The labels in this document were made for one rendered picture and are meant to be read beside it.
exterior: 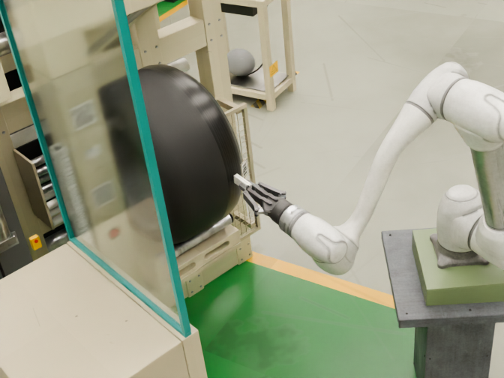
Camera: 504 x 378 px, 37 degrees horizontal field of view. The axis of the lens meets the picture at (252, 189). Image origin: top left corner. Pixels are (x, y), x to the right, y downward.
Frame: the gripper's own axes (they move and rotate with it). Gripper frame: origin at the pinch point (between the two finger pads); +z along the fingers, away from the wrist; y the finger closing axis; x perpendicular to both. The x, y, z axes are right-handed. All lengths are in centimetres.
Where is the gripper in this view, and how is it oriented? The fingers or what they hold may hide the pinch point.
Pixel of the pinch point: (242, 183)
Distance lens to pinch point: 233.9
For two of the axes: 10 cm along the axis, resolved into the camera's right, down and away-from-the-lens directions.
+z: -6.7, -4.9, 5.6
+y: -7.4, 4.4, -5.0
